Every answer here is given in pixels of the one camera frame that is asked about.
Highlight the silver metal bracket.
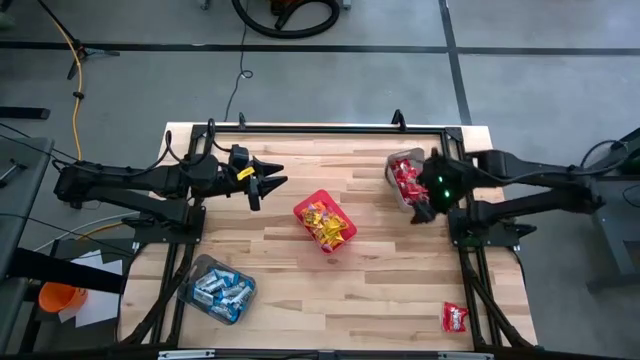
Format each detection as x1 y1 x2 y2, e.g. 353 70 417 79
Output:
437 351 495 360
157 349 217 360

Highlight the white paper sheet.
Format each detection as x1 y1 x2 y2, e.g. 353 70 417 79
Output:
57 248 124 329

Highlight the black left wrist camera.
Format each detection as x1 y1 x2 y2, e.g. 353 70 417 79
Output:
228 144 250 172

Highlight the black flat bar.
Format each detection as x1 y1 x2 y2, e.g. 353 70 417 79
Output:
0 105 52 121

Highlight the grey metal tool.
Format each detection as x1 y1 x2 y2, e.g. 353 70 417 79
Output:
0 158 27 189

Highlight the orange cup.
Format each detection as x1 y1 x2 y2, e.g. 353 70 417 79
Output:
38 281 89 314

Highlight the dark grey metal stand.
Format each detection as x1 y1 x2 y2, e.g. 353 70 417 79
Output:
549 127 640 294

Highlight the clear grey plastic bin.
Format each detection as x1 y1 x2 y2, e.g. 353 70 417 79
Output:
177 254 258 330

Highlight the yellow extension cord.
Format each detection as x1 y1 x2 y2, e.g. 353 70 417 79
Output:
49 17 126 241

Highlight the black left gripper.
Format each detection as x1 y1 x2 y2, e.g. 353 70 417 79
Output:
215 156 289 212

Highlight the white cable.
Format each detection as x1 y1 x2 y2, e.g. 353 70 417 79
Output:
32 214 126 254

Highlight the white plastic bin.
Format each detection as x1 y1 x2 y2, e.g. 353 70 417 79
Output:
383 146 432 215

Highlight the black floor tripod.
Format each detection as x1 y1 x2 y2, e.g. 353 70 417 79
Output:
34 0 121 81

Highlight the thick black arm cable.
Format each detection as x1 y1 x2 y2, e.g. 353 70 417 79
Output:
579 138 632 169

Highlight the thin black floor cable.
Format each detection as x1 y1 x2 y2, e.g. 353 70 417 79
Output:
223 0 254 124

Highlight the black corrugated hose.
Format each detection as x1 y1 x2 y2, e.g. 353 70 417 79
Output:
230 0 342 40

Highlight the pink plastic bin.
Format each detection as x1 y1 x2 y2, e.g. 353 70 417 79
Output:
292 188 359 256

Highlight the grey side table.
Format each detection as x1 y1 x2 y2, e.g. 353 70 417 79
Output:
0 134 55 351

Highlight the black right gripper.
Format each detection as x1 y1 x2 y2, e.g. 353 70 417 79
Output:
410 149 472 225

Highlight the black beam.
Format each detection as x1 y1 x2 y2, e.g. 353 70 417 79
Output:
7 246 126 295

